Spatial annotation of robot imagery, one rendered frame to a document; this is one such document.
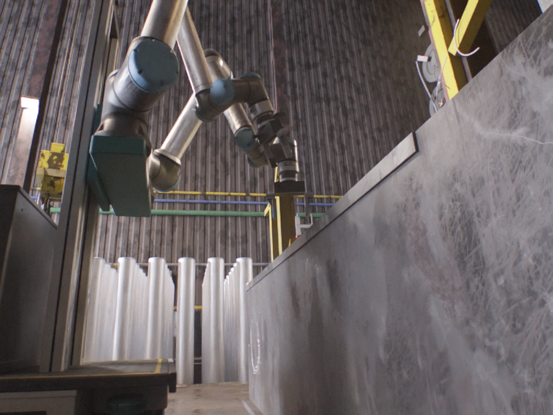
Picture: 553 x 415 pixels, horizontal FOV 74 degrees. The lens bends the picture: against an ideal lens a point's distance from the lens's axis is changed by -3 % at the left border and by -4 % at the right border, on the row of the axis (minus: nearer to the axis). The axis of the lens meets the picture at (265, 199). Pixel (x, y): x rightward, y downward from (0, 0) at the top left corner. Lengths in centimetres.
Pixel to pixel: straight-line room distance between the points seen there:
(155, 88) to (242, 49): 1076
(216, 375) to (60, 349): 264
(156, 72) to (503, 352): 105
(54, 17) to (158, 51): 992
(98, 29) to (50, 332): 112
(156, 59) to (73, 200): 52
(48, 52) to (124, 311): 768
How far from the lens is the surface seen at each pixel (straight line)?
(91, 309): 390
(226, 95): 138
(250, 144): 154
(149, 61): 121
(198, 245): 910
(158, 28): 135
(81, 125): 148
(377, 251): 77
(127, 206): 170
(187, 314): 378
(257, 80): 149
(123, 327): 383
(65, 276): 130
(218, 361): 380
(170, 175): 191
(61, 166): 453
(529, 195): 48
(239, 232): 924
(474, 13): 307
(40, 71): 1016
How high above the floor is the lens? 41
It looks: 20 degrees up
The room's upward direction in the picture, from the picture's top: 2 degrees counter-clockwise
